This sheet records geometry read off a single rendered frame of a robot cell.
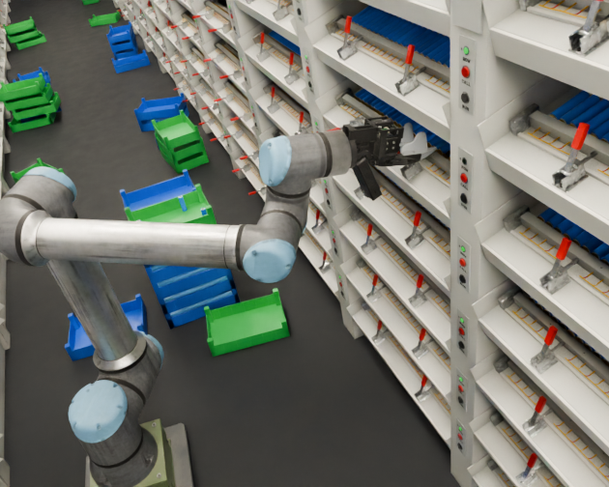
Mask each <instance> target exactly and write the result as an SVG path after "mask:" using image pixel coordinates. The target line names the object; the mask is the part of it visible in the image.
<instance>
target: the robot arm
mask: <svg viewBox="0 0 609 487"><path fill-rule="evenodd" d="M377 119H382V120H377ZM371 120H377V121H371ZM427 142H428V141H427V139H426V133H425V132H424V131H421V132H419V133H418V134H417V135H416V137H415V138H414V133H413V126H412V124H411V123H406V124H405V125H404V126H403V128H397V129H396V126H394V125H393V121H392V120H391V119H388V116H384V117H375V118H367V119H364V126H358V127H352V126H351V125H349V124H347V125H343V127H342V130H340V129H337V130H329V131H321V132H314V133H307V134H299V135H291V136H279V137H277V138H271V139H268V140H266V141H265V142H264V143H263V144H262V146H261V148H260V152H259V171H260V175H261V178H262V180H263V182H264V184H265V185H267V187H266V201H265V206H264V208H263V211H262V214H261V216H260V218H259V220H258V223H257V225H251V224H240V225H219V224H195V223H171V222H146V221H122V220H97V219H78V215H77V213H76V211H75V209H74V207H73V201H74V200H75V196H76V188H75V185H74V183H73V182H72V180H71V179H70V178H69V177H67V176H66V175H65V174H63V173H62V172H59V171H57V170H56V169H53V168H49V167H35V168H33V169H31V170H29V171H28V172H27V173H26V174H25V175H23V176H21V177H20V178H19V181H18V182H17V183H16V184H15V185H14V186H13V187H12V188H11V189H10V190H9V191H8V192H7V193H6V194H5V195H4V196H3V197H2V199H1V200H0V252H1V253H2V254H3V255H4V256H6V257H7V258H8V259H10V260H12V261H14V262H16V263H18V264H21V265H25V266H36V267H40V266H43V265H45V264H47V266H48V267H49V269H50V271H51V273H52V274H53V276H54V278H55V280H56V281H57V283H58V285H59V287H60V288H61V290H62V292H63V294H64V295H65V297H66V299H67V301H68V302H69V304H70V306H71V308H72V310H73V312H74V314H75V315H76V317H77V319H78V321H79V322H80V324H81V326H82V327H83V328H84V330H85V332H86V334H87V335H88V337H89V339H90V341H91V342H92V344H93V346H94V348H95V349H96V350H95V352H94V354H93V361H94V363H95V365H96V366H97V368H98V370H99V371H100V375H99V377H98V378H97V380H96V381H95V382H94V383H93V384H89V385H87V386H86V387H84V388H82V389H81V390H80V391H79V392H78V393H77V394H76V395H75V397H74V398H73V400H72V403H71V404H70V407H69V421H70V424H71V426H72V430H73V432H74V434H75V435H76V436H77V437H78V439H79V441H80V442H81V444H82V446H83V447H84V449H85V450H86V452H87V454H88V455H89V457H90V473H91V476H92V477H93V478H94V480H95V482H96V483H97V484H98V485H99V486H100V487H133V486H135V485H137V484H138V483H140V482H141V481H142V480H144V479H145V478H146V477H147V476H148V475H149V473H150V472H151V471H152V469H153V468H154V466H155V464H156V462H157V459H158V446H157V443H156V441H155V439H154V437H153V436H152V435H151V433H150V432H148V431H147V430H145V429H144V428H142V427H140V425H139V423H138V419H139V416H140V414H141V412H142V409H143V407H144V405H145V403H146V400H147V398H148V396H149V393H150V391H151V389H152V387H153V384H154V382H155V380H156V377H157V375H158V374H159V372H160V369H161V366H162V361H163V357H164V353H163V350H162V347H161V345H160V343H159V342H158V341H157V339H156V338H154V337H153V336H151V335H150V334H148V335H146V334H145V332H143V331H138V330H134V329H132V327H131V324H130V322H129V320H128V318H127V316H126V314H125V312H124V310H123V308H122V306H121V304H120V303H119V301H118V299H117V297H116V295H115V293H114V291H113V289H112V287H111V285H110V283H109V281H108V279H107V277H106V275H105V273H104V271H103V269H102V265H101V263H100V262H104V263H122V264H140V265H159V266H177V267H196V268H214V269H232V270H238V271H245V272H246V273H247V274H248V275H249V276H250V277H251V278H253V279H255V280H257V281H260V282H264V283H274V282H278V281H280V280H282V279H283V278H285V277H286V276H287V275H288V274H289V273H290V272H291V270H292V267H293V265H294V263H295V261H296V256H297V255H296V253H297V249H298V245H299V242H300V238H301V235H302V233H303V232H304V230H305V228H306V225H307V211H308V203H309V195H310V189H311V181H312V180H313V179H319V178H325V177H331V176H337V175H343V174H346V173H347V172H348V171H349V169H350V168H352V169H353V171H354V173H355V176H356V178H357V180H358V182H359V184H360V186H361V190H362V193H363V194H364V195H365V196H366V197H367V198H368V197H369V198H370V199H371V200H372V201H374V200H375V199H377V198H378V197H379V196H381V195H382V192H381V190H380V187H379V185H378V183H377V182H376V180H375V178H374V175H373V173H372V171H371V169H370V166H369V164H370V165H371V166H373V165H378V166H396V165H408V164H412V163H415V162H418V161H420V160H421V159H423V158H426V157H428V156H429V155H431V154H432V153H433V152H435V151H436V149H437V147H428V148H427ZM398 151H399V152H400V153H401V154H398Z"/></svg>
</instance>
